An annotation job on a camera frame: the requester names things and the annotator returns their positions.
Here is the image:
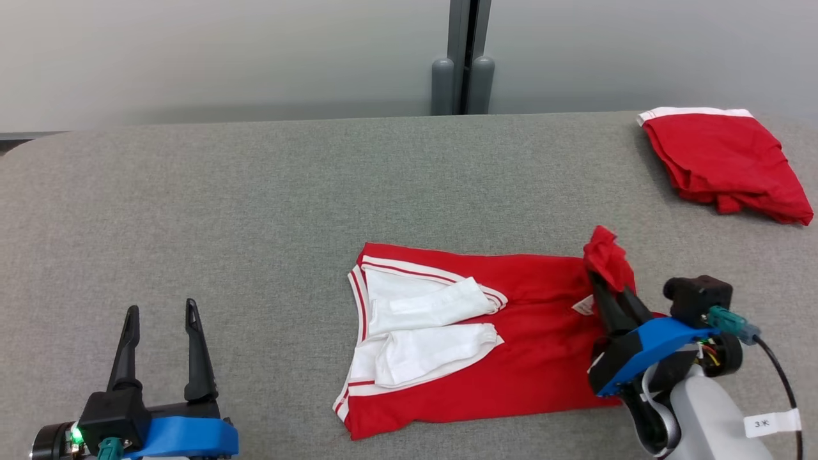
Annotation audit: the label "grey metal partition post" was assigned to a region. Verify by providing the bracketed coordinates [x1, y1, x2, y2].
[431, 0, 496, 116]

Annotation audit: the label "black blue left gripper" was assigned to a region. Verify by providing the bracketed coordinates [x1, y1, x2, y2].
[29, 298, 240, 460]

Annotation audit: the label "thin black cable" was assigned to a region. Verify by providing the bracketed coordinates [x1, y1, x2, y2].
[754, 335, 804, 460]

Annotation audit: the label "red shorts with white trim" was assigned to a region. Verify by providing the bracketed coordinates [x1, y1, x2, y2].
[637, 107, 815, 226]

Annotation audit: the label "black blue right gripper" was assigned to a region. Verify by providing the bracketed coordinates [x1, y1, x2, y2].
[588, 272, 745, 398]

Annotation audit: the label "red white jersey shirt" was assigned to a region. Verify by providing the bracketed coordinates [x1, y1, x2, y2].
[332, 225, 659, 441]

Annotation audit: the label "white cable label tag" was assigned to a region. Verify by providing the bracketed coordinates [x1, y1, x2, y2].
[743, 409, 802, 439]

